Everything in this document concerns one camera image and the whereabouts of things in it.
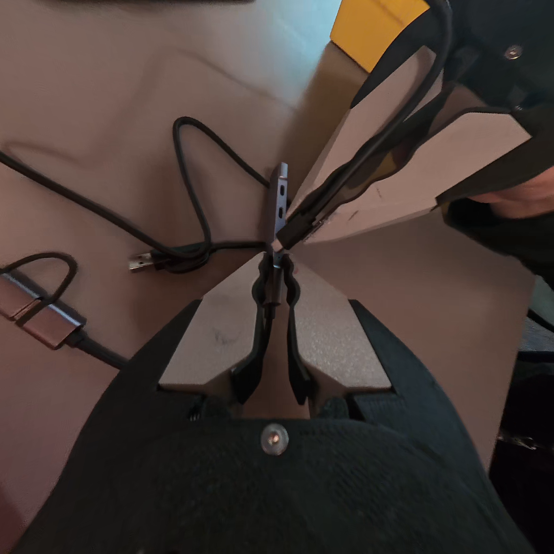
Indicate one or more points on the person's dark clothing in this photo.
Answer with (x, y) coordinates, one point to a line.
(528, 476)

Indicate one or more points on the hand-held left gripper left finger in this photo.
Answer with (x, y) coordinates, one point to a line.
(212, 342)

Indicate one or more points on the person's right forearm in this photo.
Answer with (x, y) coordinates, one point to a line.
(510, 242)

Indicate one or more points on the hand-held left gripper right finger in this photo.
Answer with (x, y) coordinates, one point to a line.
(337, 342)

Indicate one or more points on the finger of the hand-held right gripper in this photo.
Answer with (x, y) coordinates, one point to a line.
(368, 117)
(454, 160)

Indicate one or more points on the grey USB hub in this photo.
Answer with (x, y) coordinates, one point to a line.
(277, 207)

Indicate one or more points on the yellow plastic bin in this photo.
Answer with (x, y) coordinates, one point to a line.
(372, 26)

